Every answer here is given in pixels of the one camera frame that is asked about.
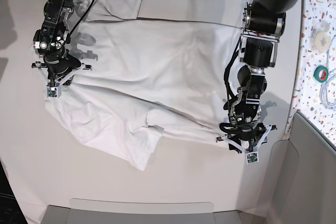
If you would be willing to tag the white t-shirt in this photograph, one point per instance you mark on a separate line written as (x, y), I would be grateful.
(149, 79)

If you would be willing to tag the green tape roll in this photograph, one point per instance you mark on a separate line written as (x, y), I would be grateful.
(321, 74)

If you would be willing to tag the terrazzo pattern side surface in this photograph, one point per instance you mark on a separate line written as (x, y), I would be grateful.
(316, 101)

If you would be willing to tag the grey chair right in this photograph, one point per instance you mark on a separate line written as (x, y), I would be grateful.
(299, 185)

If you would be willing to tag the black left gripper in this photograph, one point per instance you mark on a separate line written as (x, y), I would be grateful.
(242, 133)

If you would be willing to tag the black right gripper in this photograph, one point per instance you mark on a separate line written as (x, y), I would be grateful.
(58, 65)

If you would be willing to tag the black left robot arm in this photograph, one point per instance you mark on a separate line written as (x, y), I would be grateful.
(244, 77)

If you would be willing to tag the clear tape dispenser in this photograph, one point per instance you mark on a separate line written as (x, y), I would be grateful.
(320, 37)

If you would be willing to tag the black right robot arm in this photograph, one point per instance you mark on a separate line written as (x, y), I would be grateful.
(49, 41)

